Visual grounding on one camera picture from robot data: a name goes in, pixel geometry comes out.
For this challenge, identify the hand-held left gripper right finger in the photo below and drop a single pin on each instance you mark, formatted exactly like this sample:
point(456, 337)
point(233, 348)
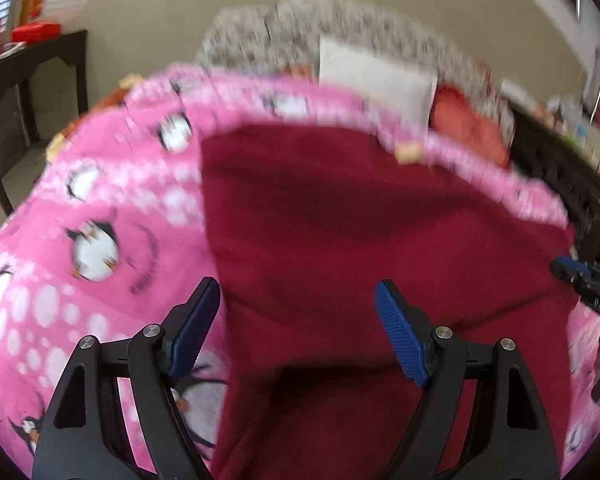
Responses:
point(400, 335)

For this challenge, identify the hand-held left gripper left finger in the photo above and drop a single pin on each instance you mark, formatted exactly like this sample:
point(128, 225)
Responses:
point(192, 332)

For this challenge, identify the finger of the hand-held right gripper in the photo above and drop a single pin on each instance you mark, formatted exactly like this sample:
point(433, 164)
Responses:
point(570, 267)

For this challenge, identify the dark red garment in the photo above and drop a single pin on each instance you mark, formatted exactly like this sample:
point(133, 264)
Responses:
point(330, 235)

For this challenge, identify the dark sideboard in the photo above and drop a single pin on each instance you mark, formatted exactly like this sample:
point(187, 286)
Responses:
point(555, 170)

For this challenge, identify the pink penguin print blanket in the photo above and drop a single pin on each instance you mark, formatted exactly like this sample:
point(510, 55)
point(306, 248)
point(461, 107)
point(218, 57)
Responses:
point(105, 185)

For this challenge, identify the red cushion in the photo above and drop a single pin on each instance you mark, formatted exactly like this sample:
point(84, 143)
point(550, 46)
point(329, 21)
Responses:
point(465, 120)

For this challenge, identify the orange patterned cloth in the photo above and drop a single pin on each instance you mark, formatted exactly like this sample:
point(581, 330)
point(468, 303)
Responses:
point(127, 84)

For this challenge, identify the white pillow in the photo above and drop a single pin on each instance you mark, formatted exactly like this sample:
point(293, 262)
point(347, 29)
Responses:
point(370, 75)

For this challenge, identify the dark wooden table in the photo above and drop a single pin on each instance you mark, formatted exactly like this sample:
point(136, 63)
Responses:
point(40, 55)

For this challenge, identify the red box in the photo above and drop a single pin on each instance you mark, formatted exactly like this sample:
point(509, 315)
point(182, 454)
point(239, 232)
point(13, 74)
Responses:
point(35, 31)

